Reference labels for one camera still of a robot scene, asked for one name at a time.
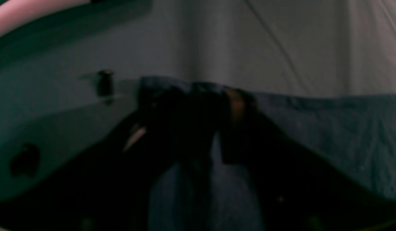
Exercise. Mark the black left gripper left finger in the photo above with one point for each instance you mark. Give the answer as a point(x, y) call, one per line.
point(106, 187)

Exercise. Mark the light blue table cloth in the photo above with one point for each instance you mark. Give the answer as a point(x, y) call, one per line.
point(69, 69)

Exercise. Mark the dark blue T-shirt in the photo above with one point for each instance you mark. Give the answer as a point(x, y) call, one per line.
point(357, 135)

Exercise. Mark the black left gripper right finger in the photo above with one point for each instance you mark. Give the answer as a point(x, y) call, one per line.
point(298, 189)

